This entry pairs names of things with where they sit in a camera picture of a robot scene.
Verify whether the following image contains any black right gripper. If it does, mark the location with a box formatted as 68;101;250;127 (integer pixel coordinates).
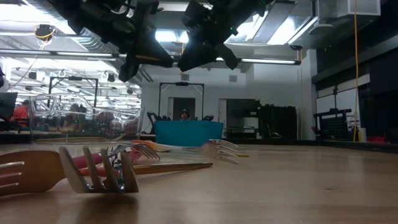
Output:
177;0;262;72

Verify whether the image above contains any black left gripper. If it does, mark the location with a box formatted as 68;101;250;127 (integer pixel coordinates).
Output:
102;0;175;83

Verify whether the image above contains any red-handled silver fork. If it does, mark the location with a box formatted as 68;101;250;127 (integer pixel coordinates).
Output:
72;142;162;169

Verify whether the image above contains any gold fork tines foreground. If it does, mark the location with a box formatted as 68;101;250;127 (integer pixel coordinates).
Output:
58;146;141;194

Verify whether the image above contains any dark door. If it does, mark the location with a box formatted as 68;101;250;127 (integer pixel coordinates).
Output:
172;97;197;121

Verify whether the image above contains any hanging linear ceiling light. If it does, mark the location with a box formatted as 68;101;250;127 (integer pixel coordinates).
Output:
0;48;302;66

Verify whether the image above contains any person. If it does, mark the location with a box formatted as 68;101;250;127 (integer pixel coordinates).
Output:
10;99;31;128
178;108;192;121

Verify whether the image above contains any black shelving unit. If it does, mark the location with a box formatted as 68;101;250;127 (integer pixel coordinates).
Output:
225;98;261;139

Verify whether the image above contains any teal plastic bin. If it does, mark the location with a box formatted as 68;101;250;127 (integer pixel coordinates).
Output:
154;120;224;147

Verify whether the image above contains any black cabinet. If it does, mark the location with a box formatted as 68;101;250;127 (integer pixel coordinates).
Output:
259;105;299;140

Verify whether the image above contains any whiteboard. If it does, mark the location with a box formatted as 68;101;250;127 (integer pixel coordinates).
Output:
315;86;361;125

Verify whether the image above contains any dark monitor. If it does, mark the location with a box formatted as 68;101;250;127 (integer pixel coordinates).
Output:
0;91;18;121

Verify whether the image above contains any white ceiling unit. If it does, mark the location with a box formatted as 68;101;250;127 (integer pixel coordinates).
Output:
317;0;382;18

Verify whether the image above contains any red box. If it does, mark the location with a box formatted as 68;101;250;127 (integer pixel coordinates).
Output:
366;136;389;145

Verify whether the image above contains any black gantry frame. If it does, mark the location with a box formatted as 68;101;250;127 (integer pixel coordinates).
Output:
48;76;100;108
158;82;205;121

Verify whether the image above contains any large silver ceiling duct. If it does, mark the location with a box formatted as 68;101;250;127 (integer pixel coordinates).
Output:
226;0;320;47

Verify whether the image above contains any black ceiling cable reel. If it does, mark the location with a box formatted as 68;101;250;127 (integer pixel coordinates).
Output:
34;24;57;43

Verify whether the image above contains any black wire rack cart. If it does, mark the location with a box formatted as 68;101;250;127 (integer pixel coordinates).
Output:
312;108;353;141

